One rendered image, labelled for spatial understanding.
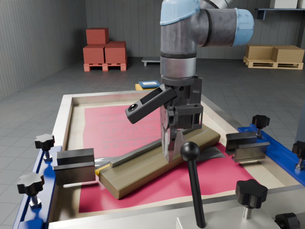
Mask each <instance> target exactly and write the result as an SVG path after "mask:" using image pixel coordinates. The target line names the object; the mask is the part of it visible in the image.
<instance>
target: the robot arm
mask: <svg viewBox="0 0 305 229"><path fill-rule="evenodd" d="M232 1H233V0H164V1H163V3H162V9H161V21H160V25H161V55H160V74H161V83H163V84H162V85H161V86H159V87H157V88H156V89H155V90H153V91H152V92H150V93H149V94H147V95H146V96H144V97H142V98H141V99H140V100H138V101H137V102H135V103H134V104H132V105H131V106H129V107H128V108H126V109H125V113H126V116H127V118H128V120H129V121H130V122H131V124H135V123H137V122H138V121H139V120H141V119H142V118H144V117H145V116H147V115H148V114H150V113H151V112H153V111H154V110H156V109H157V108H159V107H160V109H159V114H160V131H161V138H162V149H163V155H164V157H165V159H166V160H167V162H168V163H170V162H171V161H172V158H173V156H174V155H175V154H178V153H180V147H181V146H182V145H183V143H185V142H187V141H185V140H186V137H185V136H184V135H182V132H181V131H180V130H178V129H202V118H203V106H202V105H201V94H202V78H201V77H199V76H198V75H196V74H195V72H196V58H197V57H196V55H197V47H213V46H230V47H233V46H235V45H244V44H245V43H247V42H248V41H249V40H250V38H251V36H252V34H253V29H254V19H253V16H252V14H251V13H250V12H249V11H248V10H244V9H237V8H234V9H227V8H228V6H229V5H230V3H231V2H232ZM200 115H201V121H200V123H199V120H200Z"/></svg>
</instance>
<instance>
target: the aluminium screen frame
mask: <svg viewBox="0 0 305 229"><path fill-rule="evenodd" d="M153 90H154V89H152V90H132V91H118V92H103V93H89V94H74V95H63V99H62V102H61V105H60V109H59V112H58V116H57V119H56V122H55V125H54V130H53V133H52V134H53V135H54V139H55V143H54V146H58V145H61V146H62V151H65V150H66V144H67V139H68V133H69V126H70V120H71V114H72V109H73V105H82V104H95V103H107V102H120V101H133V100H140V99H141V98H142V97H144V96H146V95H147V94H149V93H150V92H152V91H153ZM201 105H202V106H203V112H205V113H206V114H207V115H208V116H209V117H210V118H211V119H212V120H213V121H214V122H216V123H217V124H218V125H219V126H220V127H221V128H222V129H223V130H224V131H225V132H227V133H228V134H231V133H239V131H237V128H240V127H244V126H243V125H241V124H240V123H239V122H238V121H236V120H235V119H234V118H232V117H231V116H230V115H229V114H227V113H226V112H225V111H223V110H222V109H221V108H219V107H218V106H217V105H216V104H214V103H213V102H211V101H210V100H209V99H208V98H207V97H205V96H204V95H203V94H201ZM257 161H258V162H259V163H260V164H261V165H263V166H264V167H265V168H266V169H267V170H268V171H269V172H270V173H271V174H272V175H274V176H275V177H276V178H277V179H278V180H279V181H280V182H281V183H282V184H283V185H284V186H285V187H279V188H272V189H268V192H267V194H274V193H280V192H286V191H292V190H298V189H305V186H303V185H302V184H301V183H300V182H299V181H297V180H296V179H295V178H294V177H293V176H291V175H290V174H289V173H288V172H286V171H285V170H284V169H283V168H282V167H280V166H279V165H278V164H277V163H276V162H275V161H273V160H272V159H271V158H270V157H269V156H267V155H266V156H265V159H259V160H257ZM58 193H59V185H58V186H57V184H56V183H55V188H54V195H53V199H52V204H51V209H50V214H49V220H48V225H47V229H55V228H61V227H66V226H72V225H78V224H86V223H92V222H98V221H104V220H109V219H117V218H123V217H129V216H135V215H141V214H148V213H155V212H160V211H166V210H172V209H180V208H186V207H192V206H193V201H188V202H182V203H176V204H168V205H162V206H156V207H150V208H143V209H136V210H130V211H123V212H117V213H111V214H103V215H97V216H91V217H85V218H79V219H71V220H65V221H59V222H54V215H55V210H56V204H57V198H58ZM235 199H238V196H237V195H236V194H232V195H226V196H220V197H214V198H208V199H202V205H204V204H211V203H217V202H223V201H229V200H235Z"/></svg>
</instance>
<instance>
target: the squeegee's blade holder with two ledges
mask: <svg viewBox="0 0 305 229"><path fill-rule="evenodd" d="M191 130H192V129H181V130H180V131H181V132H182V134H185V133H187V132H189V131H191ZM160 145H162V139H158V140H156V141H154V142H152V143H149V144H147V145H145V146H143V147H141V148H139V149H136V150H134V151H132V152H129V153H127V154H125V155H123V156H120V157H118V158H116V159H114V160H111V161H110V166H111V167H112V168H113V167H115V166H117V165H119V164H121V163H123V162H126V161H128V160H130V159H132V158H134V157H136V156H138V155H140V154H143V153H145V152H147V151H149V150H151V149H153V148H155V147H158V146H160Z"/></svg>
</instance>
